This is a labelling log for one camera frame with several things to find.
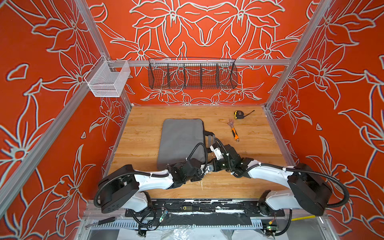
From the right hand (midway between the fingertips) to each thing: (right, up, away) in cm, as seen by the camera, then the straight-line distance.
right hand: (206, 162), depth 83 cm
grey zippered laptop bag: (-14, +11, +14) cm, 23 cm away
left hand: (-2, -1, 0) cm, 2 cm away
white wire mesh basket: (-63, +51, +9) cm, 81 cm away
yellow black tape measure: (+29, +28, +27) cm, 49 cm away
